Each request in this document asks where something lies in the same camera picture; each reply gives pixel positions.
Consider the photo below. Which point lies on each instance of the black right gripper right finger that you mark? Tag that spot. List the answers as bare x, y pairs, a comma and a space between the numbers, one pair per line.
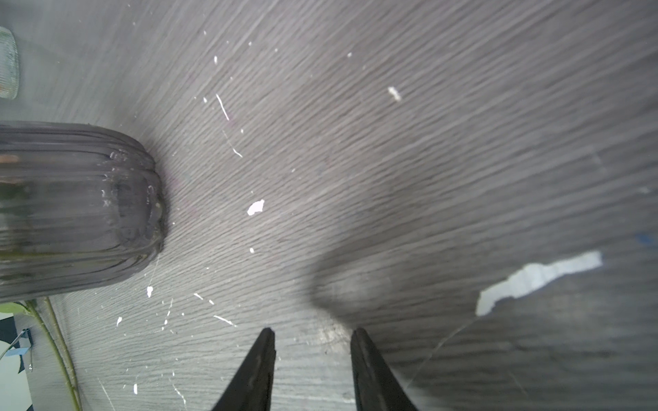
376, 388

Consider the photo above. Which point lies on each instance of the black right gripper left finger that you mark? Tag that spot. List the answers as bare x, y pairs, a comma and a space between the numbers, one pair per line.
251, 387

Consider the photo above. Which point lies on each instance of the dark maroon glass vase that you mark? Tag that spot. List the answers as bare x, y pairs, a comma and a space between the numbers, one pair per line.
81, 207

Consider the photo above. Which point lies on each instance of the clear glass vase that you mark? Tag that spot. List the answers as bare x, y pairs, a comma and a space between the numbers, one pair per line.
9, 65

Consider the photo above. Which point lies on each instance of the blue binder clip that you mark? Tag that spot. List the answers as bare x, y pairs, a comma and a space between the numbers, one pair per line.
21, 346

